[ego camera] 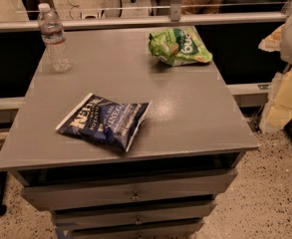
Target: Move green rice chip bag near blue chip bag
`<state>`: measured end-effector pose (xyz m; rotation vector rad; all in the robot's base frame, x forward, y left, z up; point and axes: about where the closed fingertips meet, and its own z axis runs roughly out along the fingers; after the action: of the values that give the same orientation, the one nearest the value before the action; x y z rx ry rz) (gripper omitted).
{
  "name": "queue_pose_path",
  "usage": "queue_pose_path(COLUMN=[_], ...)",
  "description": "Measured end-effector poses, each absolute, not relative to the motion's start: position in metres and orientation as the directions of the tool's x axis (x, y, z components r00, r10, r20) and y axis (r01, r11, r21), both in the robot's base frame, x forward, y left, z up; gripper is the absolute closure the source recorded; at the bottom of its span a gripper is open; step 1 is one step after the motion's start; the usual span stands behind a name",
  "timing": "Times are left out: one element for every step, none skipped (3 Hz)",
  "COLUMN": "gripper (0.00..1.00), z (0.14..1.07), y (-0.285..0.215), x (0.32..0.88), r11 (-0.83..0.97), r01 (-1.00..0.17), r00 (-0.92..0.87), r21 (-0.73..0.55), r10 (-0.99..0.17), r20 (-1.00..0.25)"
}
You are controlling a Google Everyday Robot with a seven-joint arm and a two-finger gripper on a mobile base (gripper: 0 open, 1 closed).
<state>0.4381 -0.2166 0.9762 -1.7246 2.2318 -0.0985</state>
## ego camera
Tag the grey drawer cabinet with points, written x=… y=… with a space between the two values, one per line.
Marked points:
x=192 y=124

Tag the top grey drawer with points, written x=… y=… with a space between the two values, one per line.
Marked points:
x=136 y=189

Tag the blue kettle chip bag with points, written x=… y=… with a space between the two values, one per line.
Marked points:
x=98 y=119

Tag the grey drawer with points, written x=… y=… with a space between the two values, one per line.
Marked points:
x=145 y=231
x=134 y=215
x=136 y=189

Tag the green rice chip bag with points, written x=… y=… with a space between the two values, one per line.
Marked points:
x=176 y=47

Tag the bottom grey drawer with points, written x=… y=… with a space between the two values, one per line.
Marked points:
x=145 y=231

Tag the middle grey drawer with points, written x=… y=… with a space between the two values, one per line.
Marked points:
x=134 y=215

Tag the clear plastic water bottle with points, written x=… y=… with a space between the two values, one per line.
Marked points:
x=54 y=38

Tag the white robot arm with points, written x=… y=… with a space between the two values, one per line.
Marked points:
x=286 y=43

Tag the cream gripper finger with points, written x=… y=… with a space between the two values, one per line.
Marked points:
x=278 y=110
x=272 y=42

